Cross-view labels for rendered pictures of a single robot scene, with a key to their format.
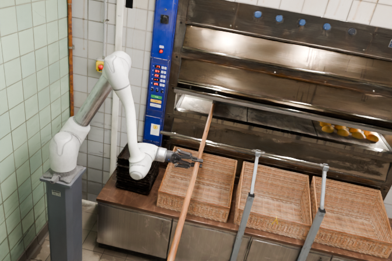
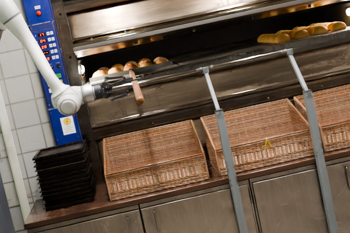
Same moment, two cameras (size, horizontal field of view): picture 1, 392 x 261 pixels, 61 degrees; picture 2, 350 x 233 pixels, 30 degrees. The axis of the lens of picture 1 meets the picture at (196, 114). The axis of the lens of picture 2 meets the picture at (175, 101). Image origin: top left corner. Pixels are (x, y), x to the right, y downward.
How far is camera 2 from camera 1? 1.77 m
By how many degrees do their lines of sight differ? 21
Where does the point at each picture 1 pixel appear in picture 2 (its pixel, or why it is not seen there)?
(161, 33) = not seen: outside the picture
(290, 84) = not seen: outside the picture
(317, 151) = (282, 64)
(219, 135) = (154, 96)
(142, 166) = (70, 94)
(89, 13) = not seen: outside the picture
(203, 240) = (191, 219)
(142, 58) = not seen: hidden behind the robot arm
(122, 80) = (11, 5)
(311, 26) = not seen: outside the picture
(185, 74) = (79, 31)
